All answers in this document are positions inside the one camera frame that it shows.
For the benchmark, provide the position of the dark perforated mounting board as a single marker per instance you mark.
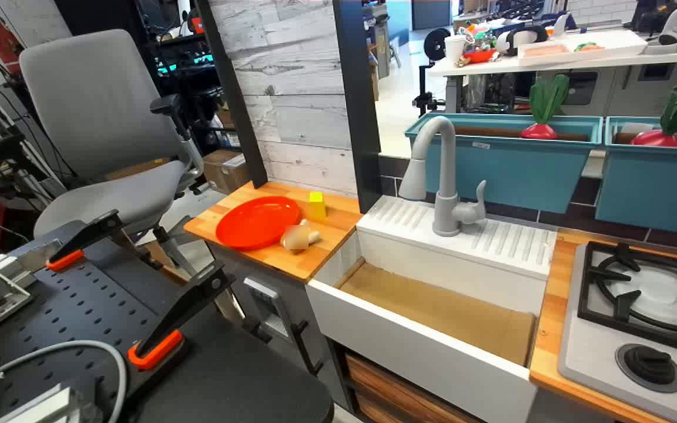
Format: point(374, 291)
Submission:
point(71, 333)

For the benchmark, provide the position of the far black orange clamp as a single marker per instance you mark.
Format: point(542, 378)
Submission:
point(74, 249)

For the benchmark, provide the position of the grey toy faucet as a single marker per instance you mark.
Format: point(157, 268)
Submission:
point(453, 214)

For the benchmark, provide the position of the orange round plate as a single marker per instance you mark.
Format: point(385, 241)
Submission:
point(258, 224)

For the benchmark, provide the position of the left plush radish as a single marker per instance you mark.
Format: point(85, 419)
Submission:
point(547, 99)

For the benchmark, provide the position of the grey office chair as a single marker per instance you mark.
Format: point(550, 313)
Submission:
point(95, 99)

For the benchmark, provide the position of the grey toy stove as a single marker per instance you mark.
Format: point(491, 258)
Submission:
point(588, 356)

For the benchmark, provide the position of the wooden counter cabinet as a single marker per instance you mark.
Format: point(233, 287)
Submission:
point(272, 284)

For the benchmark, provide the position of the black stove knob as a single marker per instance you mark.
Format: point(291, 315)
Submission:
point(648, 368)

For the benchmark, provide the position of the teal planter box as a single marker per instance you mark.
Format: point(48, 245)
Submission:
point(522, 173)
point(638, 181)

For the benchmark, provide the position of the left teal planter box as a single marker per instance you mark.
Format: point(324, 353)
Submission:
point(522, 173)

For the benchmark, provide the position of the white brown plush toy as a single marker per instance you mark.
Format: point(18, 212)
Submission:
point(299, 238)

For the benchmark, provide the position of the right teal planter box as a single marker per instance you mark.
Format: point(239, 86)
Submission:
point(638, 181)

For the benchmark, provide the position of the black orange clamp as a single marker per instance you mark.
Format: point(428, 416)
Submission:
point(74, 249)
point(169, 336)

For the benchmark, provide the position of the cardboard box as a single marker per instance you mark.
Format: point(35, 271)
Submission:
point(227, 171)

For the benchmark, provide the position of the white background table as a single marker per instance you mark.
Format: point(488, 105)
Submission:
point(633, 77)

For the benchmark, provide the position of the near black orange clamp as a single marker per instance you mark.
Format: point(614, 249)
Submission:
point(169, 336)

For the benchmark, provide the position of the white toy sink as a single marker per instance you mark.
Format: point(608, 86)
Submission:
point(453, 315)

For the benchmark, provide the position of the black stove grate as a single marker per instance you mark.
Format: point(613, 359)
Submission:
point(628, 291)

